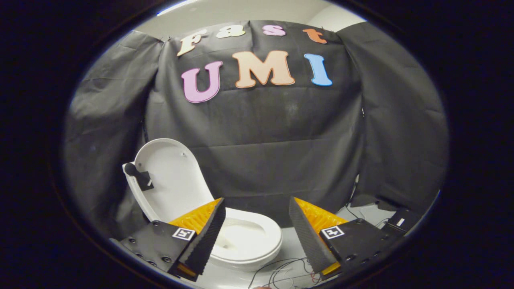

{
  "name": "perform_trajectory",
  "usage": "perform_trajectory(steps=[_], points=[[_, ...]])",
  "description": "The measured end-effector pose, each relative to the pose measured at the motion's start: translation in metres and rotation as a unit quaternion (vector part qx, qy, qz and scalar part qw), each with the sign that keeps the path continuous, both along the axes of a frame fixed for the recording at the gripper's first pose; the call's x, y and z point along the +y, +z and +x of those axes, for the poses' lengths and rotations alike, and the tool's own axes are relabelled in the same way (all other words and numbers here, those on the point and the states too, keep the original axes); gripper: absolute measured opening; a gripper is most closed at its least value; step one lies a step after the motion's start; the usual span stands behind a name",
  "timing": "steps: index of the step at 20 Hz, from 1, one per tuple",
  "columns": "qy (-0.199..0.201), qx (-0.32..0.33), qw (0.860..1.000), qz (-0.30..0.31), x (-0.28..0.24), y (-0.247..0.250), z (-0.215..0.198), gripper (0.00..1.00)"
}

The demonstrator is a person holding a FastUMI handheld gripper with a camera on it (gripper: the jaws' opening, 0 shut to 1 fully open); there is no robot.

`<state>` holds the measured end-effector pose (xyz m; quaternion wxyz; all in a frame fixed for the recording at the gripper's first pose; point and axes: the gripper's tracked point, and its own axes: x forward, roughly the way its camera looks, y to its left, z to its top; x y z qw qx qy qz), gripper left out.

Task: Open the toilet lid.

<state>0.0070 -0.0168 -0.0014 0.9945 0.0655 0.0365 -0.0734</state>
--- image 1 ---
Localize black backdrop cloth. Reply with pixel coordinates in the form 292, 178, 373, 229
64, 20, 449, 241

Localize tangle of thin cables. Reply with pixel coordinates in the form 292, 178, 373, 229
247, 257, 322, 289

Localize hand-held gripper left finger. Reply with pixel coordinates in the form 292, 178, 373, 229
110, 197, 226, 281

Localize black box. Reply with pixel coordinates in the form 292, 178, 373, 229
379, 207, 422, 237

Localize white toilet bowl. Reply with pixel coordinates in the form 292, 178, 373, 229
209, 208, 283, 272

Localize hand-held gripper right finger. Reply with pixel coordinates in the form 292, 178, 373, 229
289, 197, 404, 281

